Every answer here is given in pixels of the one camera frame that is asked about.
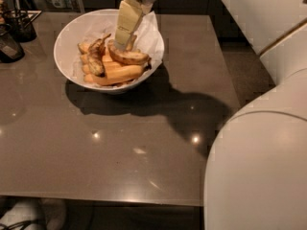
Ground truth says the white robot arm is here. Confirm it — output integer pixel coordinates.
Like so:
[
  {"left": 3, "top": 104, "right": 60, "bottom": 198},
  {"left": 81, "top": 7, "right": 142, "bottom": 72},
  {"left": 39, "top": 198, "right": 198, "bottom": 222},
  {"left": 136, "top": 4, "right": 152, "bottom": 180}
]
[{"left": 204, "top": 0, "right": 307, "bottom": 230}]

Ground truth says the small banana at back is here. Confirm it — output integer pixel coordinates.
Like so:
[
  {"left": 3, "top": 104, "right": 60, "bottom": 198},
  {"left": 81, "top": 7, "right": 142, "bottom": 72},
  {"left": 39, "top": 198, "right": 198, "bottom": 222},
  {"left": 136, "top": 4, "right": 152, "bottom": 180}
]
[{"left": 126, "top": 34, "right": 137, "bottom": 51}]

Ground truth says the white bowl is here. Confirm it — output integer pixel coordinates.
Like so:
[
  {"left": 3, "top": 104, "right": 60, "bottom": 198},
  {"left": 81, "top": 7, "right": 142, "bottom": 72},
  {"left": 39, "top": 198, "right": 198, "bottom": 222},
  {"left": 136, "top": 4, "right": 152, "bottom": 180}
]
[{"left": 53, "top": 9, "right": 165, "bottom": 95}]

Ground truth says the white paper liner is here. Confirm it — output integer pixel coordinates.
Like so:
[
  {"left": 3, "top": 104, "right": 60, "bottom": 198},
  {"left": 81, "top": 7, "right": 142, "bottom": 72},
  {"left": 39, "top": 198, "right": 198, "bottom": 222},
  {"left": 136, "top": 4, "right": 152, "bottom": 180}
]
[{"left": 72, "top": 11, "right": 164, "bottom": 81}]

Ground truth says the large yellow banana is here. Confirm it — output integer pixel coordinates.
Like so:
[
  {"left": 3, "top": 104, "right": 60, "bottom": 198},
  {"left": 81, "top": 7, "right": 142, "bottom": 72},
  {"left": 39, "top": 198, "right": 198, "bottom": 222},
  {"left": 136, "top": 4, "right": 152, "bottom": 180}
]
[{"left": 84, "top": 65, "right": 144, "bottom": 86}]

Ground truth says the yellow banana bunch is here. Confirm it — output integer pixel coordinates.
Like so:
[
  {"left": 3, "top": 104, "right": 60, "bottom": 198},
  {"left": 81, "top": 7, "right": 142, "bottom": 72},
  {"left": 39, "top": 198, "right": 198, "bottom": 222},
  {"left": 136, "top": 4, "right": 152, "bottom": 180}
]
[{"left": 78, "top": 39, "right": 125, "bottom": 86}]

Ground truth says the dark bruised banana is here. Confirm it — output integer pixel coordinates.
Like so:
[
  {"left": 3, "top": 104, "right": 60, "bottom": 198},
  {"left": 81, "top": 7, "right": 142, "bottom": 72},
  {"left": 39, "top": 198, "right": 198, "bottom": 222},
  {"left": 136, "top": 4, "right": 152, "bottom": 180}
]
[{"left": 87, "top": 34, "right": 110, "bottom": 76}]

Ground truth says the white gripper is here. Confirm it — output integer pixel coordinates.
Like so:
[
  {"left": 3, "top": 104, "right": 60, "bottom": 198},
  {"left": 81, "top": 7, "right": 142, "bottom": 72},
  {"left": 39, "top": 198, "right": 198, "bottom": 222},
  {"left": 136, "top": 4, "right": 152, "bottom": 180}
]
[{"left": 114, "top": 0, "right": 156, "bottom": 51}]

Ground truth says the black wire basket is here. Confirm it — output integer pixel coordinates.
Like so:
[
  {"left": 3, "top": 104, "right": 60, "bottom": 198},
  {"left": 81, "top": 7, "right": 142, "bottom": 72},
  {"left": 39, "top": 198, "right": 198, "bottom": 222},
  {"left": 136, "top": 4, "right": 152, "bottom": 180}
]
[{"left": 3, "top": 0, "right": 36, "bottom": 42}]

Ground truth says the spotted brown banana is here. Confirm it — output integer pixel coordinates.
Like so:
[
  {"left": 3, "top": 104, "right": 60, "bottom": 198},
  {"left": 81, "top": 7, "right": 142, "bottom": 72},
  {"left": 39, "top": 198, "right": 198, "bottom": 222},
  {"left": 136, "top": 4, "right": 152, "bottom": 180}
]
[{"left": 107, "top": 39, "right": 151, "bottom": 65}]

